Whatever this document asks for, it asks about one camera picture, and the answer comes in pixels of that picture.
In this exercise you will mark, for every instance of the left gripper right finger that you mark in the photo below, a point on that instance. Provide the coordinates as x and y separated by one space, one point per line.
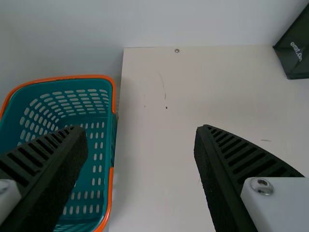
231 169

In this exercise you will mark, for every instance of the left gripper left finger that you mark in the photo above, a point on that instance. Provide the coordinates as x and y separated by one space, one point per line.
41 169

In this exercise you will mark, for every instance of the teal shopping basket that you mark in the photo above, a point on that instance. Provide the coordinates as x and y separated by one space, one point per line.
60 106

